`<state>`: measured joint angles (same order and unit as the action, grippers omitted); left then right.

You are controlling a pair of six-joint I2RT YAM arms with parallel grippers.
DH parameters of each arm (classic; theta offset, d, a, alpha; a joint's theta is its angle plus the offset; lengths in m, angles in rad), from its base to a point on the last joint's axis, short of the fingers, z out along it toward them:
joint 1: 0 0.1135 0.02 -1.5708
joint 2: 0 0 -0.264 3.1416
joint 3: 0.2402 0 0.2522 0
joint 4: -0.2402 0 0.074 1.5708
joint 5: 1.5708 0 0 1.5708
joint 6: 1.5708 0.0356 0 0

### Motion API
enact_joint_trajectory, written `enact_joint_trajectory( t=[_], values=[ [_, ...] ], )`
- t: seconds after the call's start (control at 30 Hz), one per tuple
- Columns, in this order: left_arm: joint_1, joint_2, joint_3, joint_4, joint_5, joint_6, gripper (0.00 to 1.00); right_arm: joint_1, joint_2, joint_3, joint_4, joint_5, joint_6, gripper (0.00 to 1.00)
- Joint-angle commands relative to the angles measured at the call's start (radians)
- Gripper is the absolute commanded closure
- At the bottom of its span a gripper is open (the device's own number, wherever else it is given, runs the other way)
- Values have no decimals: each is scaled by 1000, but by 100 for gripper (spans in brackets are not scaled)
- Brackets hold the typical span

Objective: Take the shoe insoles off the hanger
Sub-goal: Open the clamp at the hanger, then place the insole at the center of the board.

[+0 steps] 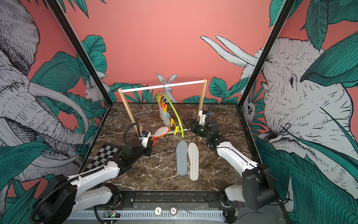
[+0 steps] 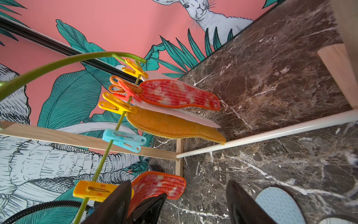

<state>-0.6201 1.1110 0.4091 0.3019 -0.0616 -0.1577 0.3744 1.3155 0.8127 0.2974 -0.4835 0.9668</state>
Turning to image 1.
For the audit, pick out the green clothes hanger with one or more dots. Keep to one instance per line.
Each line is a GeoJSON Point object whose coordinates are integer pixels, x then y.
{"type": "Point", "coordinates": [165, 98]}

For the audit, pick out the white perforated vent strip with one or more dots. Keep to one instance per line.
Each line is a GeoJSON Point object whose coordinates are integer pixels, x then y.
{"type": "Point", "coordinates": [150, 215]}

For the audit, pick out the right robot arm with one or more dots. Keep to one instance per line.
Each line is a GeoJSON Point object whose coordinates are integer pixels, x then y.
{"type": "Point", "coordinates": [258, 187]}

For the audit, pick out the small green circuit board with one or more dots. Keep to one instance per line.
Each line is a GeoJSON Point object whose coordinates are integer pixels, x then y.
{"type": "Point", "coordinates": [112, 214]}

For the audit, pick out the round gauge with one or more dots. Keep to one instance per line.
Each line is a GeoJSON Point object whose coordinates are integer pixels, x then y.
{"type": "Point", "coordinates": [173, 211]}
{"type": "Point", "coordinates": [158, 211]}

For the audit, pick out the left round gauge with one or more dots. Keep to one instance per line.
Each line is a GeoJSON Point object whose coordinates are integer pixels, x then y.
{"type": "Point", "coordinates": [158, 211]}

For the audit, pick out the grey bubbled foam insole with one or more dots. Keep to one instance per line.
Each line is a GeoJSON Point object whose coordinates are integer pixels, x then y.
{"type": "Point", "coordinates": [181, 157]}

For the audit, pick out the right black frame post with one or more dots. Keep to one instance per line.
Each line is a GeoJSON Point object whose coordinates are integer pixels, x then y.
{"type": "Point", "coordinates": [284, 12]}

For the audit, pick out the black frame post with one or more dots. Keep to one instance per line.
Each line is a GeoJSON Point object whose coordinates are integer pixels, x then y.
{"type": "Point", "coordinates": [284, 12]}
{"type": "Point", "coordinates": [70, 33]}

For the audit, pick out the yellow-edged felt insole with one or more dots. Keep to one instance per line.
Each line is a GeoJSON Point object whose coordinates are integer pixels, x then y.
{"type": "Point", "coordinates": [168, 123]}

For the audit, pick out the white embossed foam insole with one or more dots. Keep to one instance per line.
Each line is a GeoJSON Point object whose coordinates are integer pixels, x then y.
{"type": "Point", "coordinates": [163, 115]}

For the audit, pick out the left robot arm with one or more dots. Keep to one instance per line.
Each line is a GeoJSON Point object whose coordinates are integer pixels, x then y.
{"type": "Point", "coordinates": [66, 195]}

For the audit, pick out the orange-edged felt insole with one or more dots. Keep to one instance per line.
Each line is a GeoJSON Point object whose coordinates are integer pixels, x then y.
{"type": "Point", "coordinates": [159, 133]}

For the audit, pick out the white striped fabric insole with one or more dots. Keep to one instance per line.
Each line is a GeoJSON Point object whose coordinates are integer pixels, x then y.
{"type": "Point", "coordinates": [193, 153]}

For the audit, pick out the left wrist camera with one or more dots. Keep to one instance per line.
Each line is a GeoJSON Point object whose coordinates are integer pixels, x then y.
{"type": "Point", "coordinates": [145, 135]}

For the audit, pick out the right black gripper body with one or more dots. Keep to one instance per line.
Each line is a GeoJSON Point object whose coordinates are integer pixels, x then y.
{"type": "Point", "coordinates": [201, 130]}

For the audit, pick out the right round gauge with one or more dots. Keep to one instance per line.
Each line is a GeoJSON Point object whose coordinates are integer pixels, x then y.
{"type": "Point", "coordinates": [173, 211]}

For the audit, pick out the wooden hanger rack frame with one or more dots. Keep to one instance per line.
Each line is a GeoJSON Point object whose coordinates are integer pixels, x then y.
{"type": "Point", "coordinates": [124, 100]}

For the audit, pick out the checkerboard calibration plate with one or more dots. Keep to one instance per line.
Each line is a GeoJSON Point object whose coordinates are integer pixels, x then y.
{"type": "Point", "coordinates": [106, 152]}

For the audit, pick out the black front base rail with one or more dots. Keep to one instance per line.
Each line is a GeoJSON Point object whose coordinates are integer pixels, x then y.
{"type": "Point", "coordinates": [214, 199]}

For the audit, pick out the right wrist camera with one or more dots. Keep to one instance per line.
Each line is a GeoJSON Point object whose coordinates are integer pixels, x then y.
{"type": "Point", "coordinates": [202, 115]}

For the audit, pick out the orange clothespin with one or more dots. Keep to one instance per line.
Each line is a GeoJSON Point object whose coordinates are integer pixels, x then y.
{"type": "Point", "coordinates": [163, 105]}

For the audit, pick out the left black frame post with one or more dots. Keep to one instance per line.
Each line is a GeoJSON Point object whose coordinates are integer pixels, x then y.
{"type": "Point", "coordinates": [70, 33]}

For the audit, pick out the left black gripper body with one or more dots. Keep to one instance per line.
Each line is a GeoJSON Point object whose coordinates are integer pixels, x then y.
{"type": "Point", "coordinates": [142, 151]}

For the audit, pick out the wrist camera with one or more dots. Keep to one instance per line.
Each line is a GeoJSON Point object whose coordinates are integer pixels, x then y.
{"type": "Point", "coordinates": [202, 115]}
{"type": "Point", "coordinates": [145, 135]}

